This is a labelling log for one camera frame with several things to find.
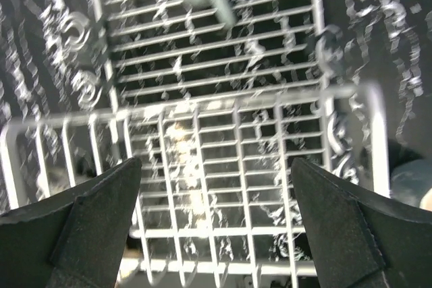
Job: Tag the silver wire dish rack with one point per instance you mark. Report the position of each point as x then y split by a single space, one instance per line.
216 115

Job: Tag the black marble pattern mat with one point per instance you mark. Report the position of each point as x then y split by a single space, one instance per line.
388 48

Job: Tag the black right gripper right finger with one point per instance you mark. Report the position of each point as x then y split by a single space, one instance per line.
359 238

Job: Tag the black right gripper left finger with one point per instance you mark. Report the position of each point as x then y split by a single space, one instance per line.
75 238

